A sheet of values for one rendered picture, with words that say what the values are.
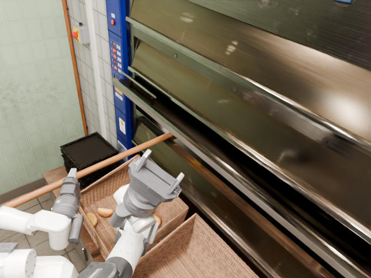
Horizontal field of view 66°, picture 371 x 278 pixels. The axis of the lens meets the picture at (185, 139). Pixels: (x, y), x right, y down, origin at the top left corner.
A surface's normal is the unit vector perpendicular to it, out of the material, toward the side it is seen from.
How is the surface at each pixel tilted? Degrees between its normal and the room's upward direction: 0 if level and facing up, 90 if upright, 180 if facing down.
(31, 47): 90
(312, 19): 90
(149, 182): 24
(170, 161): 70
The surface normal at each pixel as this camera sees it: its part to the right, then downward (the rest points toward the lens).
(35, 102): 0.64, 0.51
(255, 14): -0.77, 0.35
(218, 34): -0.69, 0.06
